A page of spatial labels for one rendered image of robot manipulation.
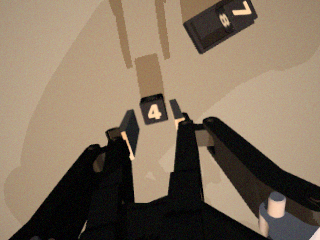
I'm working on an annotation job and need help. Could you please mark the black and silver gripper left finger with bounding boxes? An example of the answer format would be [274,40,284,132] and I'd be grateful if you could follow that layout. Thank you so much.
[8,109,140,240]

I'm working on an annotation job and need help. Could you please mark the black calendar tray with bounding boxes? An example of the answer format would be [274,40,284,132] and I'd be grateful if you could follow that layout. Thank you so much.
[183,0,255,54]

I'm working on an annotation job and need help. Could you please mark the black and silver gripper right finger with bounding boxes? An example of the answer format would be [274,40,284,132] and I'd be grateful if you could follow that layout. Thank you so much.
[159,99,320,240]

